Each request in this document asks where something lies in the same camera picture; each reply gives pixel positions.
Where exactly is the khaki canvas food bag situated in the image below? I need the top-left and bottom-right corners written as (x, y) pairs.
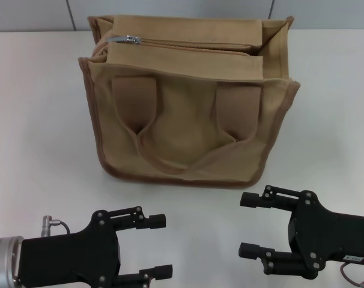
top-left (77, 15), bottom-right (300, 184)

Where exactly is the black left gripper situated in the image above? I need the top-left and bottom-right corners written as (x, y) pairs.
top-left (20, 205), bottom-right (174, 288)

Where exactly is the silver metal zipper pull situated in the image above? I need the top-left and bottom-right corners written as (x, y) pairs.
top-left (105, 34), bottom-right (141, 45)

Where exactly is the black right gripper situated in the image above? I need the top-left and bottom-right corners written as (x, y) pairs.
top-left (238, 184), bottom-right (364, 282)

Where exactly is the left gripper cable with connectors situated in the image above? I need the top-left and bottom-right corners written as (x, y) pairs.
top-left (43, 214), bottom-right (72, 235)

